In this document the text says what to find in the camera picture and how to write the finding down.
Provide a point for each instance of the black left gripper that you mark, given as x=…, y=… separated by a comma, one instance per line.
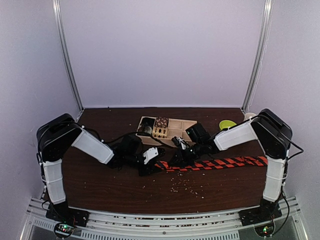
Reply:
x=147, y=170

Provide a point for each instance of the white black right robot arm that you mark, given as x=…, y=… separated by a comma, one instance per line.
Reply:
x=272, y=133

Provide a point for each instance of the aluminium front rail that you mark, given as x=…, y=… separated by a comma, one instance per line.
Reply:
x=217, y=225

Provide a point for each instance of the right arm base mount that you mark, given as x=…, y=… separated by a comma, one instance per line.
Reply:
x=263, y=217

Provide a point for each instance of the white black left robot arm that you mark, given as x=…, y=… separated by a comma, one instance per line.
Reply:
x=56, y=137

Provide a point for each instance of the red navy striped tie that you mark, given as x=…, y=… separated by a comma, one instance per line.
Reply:
x=216, y=164

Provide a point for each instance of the left aluminium frame post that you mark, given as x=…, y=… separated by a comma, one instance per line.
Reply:
x=65, y=53

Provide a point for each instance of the wooden compartment box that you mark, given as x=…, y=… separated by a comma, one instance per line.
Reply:
x=176, y=127

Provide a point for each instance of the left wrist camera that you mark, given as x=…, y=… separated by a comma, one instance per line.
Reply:
x=152, y=155

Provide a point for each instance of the green bowl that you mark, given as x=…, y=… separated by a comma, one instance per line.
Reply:
x=226, y=124

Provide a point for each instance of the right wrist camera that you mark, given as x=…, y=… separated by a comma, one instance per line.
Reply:
x=180, y=143

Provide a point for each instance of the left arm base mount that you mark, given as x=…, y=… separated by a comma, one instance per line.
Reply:
x=67, y=218

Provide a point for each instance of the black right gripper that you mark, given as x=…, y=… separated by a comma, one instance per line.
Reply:
x=182, y=161

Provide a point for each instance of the dark patterned rolled tie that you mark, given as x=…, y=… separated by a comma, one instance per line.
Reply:
x=145, y=130

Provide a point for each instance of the aluminium frame post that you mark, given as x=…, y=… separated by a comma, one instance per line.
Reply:
x=257, y=64
x=65, y=53

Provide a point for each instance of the brown floral rolled tie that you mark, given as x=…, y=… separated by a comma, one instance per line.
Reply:
x=161, y=122

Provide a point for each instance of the black rolled tie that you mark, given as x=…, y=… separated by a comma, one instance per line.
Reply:
x=148, y=121

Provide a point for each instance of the beige patterned rolled tie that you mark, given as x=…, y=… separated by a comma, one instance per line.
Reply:
x=161, y=133

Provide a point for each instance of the right aluminium frame post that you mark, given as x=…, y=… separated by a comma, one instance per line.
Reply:
x=257, y=64

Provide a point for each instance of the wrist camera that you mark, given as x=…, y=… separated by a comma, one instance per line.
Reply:
x=152, y=155
x=180, y=143

